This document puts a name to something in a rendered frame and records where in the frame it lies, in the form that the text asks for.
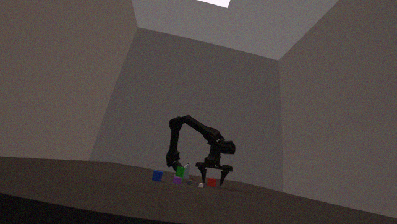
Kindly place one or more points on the blue block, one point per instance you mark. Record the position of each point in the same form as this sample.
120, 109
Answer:
157, 175

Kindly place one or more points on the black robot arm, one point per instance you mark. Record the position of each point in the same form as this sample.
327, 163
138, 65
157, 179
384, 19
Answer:
209, 133

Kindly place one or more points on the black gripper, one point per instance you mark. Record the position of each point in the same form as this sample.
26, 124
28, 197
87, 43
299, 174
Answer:
226, 168

